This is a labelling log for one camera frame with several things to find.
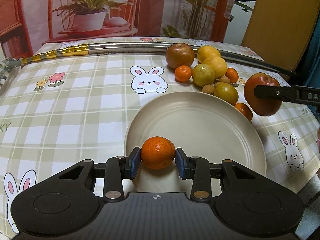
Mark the small orange mandarin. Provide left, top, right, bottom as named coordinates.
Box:
left=141, top=137, right=175, bottom=170

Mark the green-yellow citrus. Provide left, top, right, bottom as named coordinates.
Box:
left=192, top=63, right=215, bottom=87
left=214, top=83, right=239, bottom=106

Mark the brown longan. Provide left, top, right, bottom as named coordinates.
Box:
left=202, top=84, right=215, bottom=95
left=219, top=76, right=231, bottom=84

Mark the yellow orange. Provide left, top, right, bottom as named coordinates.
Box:
left=203, top=56, right=227, bottom=79
left=197, top=45, right=221, bottom=63

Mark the dark red apple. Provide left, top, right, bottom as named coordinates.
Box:
left=165, top=43, right=195, bottom=70

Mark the beige round plate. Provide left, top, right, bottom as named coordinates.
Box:
left=124, top=90, right=267, bottom=197

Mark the brown cardboard board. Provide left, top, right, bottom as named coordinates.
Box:
left=242, top=0, right=319, bottom=70

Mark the plaid bunny tablecloth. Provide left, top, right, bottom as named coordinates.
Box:
left=1, top=53, right=319, bottom=239

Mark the telescopic metal pole rake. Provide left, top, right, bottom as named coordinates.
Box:
left=1, top=41, right=295, bottom=97

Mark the printed room backdrop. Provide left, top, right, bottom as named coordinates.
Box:
left=1, top=0, right=235, bottom=59

